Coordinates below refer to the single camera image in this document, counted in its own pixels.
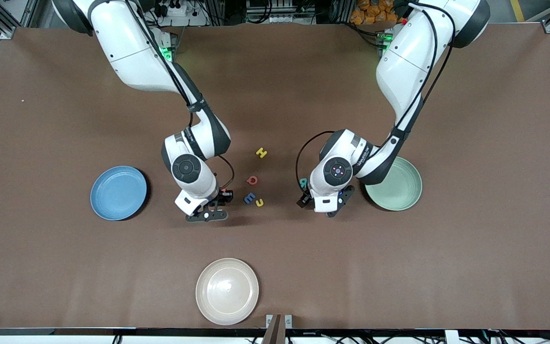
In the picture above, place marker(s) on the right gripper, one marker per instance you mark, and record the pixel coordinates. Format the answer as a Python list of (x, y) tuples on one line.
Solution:
[(221, 196)]

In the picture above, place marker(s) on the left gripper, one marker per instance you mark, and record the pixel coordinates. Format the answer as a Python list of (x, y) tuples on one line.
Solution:
[(304, 199)]

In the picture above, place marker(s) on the teal foam letter R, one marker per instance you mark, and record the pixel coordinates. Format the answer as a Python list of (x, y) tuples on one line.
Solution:
[(303, 181)]

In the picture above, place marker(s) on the blue three-armed foam letter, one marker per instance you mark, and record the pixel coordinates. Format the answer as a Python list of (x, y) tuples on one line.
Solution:
[(249, 198)]

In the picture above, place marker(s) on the red foam letter Q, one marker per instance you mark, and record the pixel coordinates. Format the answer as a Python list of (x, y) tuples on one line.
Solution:
[(248, 180)]

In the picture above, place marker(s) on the yellow foam letter u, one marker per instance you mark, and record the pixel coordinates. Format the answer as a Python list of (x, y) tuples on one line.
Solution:
[(260, 205)]

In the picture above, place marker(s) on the yellow foam letter H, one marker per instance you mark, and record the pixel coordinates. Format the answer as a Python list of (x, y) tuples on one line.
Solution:
[(261, 153)]

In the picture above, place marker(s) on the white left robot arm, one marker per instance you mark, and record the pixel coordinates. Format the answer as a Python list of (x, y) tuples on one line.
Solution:
[(408, 62)]

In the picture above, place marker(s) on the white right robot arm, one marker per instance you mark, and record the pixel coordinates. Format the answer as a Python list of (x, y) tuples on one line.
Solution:
[(132, 52)]

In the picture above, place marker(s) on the beige round plate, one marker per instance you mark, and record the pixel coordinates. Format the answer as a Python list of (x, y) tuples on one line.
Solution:
[(227, 291)]

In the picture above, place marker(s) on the green round plate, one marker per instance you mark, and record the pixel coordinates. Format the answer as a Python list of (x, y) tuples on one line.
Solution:
[(399, 191)]

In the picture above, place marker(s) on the blue round plate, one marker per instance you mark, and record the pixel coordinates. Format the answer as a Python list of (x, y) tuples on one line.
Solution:
[(118, 193)]

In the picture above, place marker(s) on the brown table cover sheet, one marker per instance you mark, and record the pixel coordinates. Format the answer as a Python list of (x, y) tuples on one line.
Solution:
[(399, 267)]

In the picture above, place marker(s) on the long white power strip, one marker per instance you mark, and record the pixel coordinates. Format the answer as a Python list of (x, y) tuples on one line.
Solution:
[(284, 19)]

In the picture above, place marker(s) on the white power strip with plugs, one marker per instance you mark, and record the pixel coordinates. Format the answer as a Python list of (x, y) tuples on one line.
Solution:
[(194, 20)]

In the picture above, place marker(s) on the orange objects pile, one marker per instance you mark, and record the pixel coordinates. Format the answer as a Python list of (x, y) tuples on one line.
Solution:
[(370, 14)]

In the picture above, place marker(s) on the grey metal bracket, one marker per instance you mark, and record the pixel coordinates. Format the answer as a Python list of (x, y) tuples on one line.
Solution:
[(288, 319)]

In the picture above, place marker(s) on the dark brown post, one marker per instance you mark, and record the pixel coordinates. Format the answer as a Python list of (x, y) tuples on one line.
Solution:
[(275, 334)]

